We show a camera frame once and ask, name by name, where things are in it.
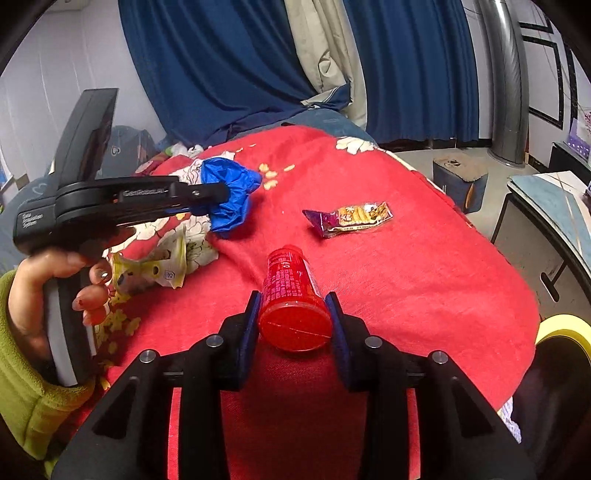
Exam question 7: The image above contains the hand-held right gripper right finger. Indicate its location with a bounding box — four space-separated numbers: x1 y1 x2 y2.
324 292 536 480

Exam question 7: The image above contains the red plastic bottle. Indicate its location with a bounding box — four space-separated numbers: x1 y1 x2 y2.
257 246 334 352

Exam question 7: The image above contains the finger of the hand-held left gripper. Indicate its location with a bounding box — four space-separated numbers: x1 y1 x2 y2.
164 205 219 219
178 181 230 207

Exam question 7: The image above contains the yellow rimmed trash bin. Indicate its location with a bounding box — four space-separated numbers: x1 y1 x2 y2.
510 314 591 480

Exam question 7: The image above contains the yellow snack wrapper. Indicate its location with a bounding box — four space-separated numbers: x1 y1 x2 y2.
108 226 188 296

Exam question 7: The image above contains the person's left forearm green sleeve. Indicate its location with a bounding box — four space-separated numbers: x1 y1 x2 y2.
0 270 100 476

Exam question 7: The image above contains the dark tv stand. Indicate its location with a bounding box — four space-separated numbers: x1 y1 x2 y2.
549 142 591 174

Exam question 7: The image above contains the colourful clothes pile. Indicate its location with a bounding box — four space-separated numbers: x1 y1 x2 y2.
134 143 205 177

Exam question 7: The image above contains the person's left hand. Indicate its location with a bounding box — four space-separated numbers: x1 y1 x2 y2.
7 226 137 361

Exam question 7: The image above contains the blue plastic bag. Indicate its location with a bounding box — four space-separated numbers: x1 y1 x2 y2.
201 157 263 240

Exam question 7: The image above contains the purple snack wrapper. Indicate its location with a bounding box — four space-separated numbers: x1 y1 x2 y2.
302 202 394 239

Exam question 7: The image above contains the blue square stool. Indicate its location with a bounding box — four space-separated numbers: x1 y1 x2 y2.
433 152 489 214

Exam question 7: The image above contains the narrow blue curtain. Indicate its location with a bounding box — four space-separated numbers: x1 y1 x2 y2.
342 0 481 144

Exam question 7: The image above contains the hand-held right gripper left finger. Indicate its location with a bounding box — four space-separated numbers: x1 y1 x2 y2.
51 290 263 480

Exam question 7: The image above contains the wide blue curtain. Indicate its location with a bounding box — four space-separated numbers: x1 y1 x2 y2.
117 0 352 147

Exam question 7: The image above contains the purple box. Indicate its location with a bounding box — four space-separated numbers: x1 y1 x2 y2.
567 117 591 160

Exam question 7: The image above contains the silver duct pipe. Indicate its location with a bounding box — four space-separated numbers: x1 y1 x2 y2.
478 0 530 167

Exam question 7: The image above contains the beige curtain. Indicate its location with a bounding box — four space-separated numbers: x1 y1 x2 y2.
284 0 368 131

